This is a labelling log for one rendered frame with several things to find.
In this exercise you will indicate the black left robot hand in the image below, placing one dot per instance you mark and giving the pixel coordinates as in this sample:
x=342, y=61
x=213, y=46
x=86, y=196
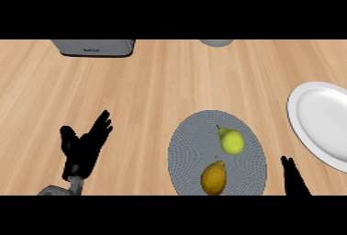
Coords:
x=85, y=148

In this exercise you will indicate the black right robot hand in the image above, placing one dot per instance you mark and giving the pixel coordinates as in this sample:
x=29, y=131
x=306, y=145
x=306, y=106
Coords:
x=295, y=180

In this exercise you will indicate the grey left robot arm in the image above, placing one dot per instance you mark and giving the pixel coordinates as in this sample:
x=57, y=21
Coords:
x=69, y=188

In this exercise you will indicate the dark yellow lemon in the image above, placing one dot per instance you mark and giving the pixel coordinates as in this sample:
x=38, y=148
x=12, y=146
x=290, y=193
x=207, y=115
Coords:
x=213, y=178

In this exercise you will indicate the white round plate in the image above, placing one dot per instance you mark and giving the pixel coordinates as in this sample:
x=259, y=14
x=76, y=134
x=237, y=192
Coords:
x=323, y=120

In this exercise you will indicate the grey oval placemat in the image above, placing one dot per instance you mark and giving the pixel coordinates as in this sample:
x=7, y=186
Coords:
x=194, y=153

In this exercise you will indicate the yellow-green pear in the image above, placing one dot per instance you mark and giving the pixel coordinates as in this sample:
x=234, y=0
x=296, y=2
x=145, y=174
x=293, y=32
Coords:
x=232, y=141

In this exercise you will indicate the grey box appliance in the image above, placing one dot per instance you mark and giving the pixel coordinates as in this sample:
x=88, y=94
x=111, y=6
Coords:
x=95, y=48

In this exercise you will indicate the grey round object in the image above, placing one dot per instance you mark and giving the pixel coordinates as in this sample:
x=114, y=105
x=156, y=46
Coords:
x=218, y=42

